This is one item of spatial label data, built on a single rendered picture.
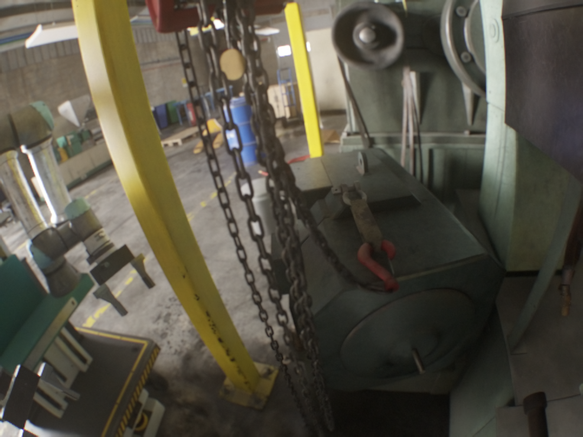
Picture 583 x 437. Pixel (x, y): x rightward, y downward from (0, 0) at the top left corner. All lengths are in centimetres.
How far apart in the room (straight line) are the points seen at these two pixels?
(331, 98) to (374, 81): 532
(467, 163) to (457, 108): 25
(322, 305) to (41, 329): 90
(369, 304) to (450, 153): 95
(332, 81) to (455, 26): 559
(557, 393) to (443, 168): 104
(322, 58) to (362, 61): 540
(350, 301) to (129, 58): 71
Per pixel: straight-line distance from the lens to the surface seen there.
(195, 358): 160
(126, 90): 70
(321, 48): 657
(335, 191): 71
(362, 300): 54
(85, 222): 82
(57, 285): 115
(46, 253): 91
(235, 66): 26
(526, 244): 94
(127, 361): 134
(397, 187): 76
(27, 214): 93
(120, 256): 84
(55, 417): 146
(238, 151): 26
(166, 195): 75
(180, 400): 151
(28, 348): 107
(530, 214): 92
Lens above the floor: 120
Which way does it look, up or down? 30 degrees down
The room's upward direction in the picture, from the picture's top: 11 degrees counter-clockwise
